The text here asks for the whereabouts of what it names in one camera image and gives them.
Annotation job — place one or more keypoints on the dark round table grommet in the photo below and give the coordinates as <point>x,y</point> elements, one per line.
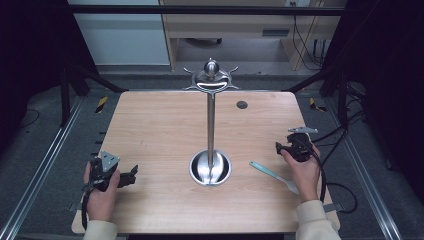
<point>242,105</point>

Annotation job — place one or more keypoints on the black horizontal frame bar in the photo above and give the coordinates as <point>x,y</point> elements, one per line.
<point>200,9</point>

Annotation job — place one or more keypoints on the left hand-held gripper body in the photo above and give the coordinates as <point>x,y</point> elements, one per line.
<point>107,162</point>

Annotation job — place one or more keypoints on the dark curtain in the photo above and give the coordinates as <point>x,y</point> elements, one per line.
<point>386,66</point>
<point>33,50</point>

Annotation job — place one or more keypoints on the person's left hand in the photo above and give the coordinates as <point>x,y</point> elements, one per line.
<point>100,203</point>

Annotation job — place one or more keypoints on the metal utensil rack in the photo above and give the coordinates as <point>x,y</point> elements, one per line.
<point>210,133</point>

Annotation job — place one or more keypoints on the aluminium floor rail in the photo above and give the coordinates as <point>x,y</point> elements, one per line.
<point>43,160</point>
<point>363,166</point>

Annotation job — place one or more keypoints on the white cabinet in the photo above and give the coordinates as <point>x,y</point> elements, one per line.
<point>123,40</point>

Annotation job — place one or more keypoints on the black metal stand leg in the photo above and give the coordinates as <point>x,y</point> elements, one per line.
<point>65,100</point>
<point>342,100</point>

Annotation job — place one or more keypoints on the grey table bracket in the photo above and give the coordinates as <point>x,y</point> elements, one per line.
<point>75,204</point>
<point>333,207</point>

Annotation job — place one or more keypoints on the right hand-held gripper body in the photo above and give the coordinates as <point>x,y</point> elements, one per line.
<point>301,148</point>

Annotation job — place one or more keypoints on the person's right hand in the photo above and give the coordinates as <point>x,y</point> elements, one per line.
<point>305,178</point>

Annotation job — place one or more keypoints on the yellow black striped tape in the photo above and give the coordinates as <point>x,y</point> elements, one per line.
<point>315,105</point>

